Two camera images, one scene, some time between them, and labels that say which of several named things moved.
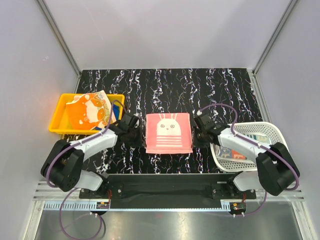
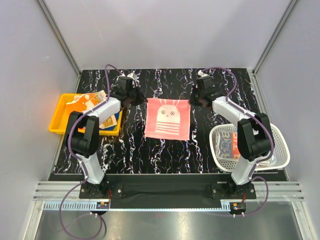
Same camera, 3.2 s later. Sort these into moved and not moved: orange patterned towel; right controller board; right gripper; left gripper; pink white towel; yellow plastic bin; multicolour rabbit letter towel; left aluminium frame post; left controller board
Moved: left gripper; pink white towel; right gripper
Not moved: left controller board; orange patterned towel; multicolour rabbit letter towel; yellow plastic bin; right controller board; left aluminium frame post
